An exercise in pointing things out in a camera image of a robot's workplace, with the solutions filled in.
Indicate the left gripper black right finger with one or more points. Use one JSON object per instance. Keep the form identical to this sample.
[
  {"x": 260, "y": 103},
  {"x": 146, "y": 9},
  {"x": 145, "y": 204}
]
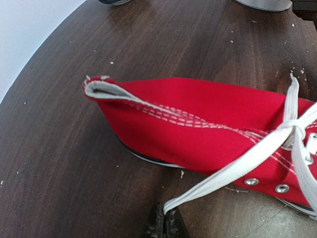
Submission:
[{"x": 174, "y": 225}]

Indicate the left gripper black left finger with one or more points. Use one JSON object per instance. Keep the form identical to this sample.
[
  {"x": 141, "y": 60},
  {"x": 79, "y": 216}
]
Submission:
[{"x": 155, "y": 222}]

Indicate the red canvas sneaker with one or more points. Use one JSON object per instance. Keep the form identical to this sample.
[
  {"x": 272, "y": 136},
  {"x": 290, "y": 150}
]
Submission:
[{"x": 256, "y": 139}]

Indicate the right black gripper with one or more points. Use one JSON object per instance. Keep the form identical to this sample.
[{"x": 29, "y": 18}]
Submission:
[{"x": 305, "y": 9}]

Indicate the black bowl white inside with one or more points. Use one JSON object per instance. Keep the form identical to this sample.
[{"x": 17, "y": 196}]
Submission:
[{"x": 115, "y": 2}]

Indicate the white scalloped ceramic bowl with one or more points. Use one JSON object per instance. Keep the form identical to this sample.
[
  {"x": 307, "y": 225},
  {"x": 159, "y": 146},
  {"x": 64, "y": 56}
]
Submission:
[{"x": 267, "y": 5}]

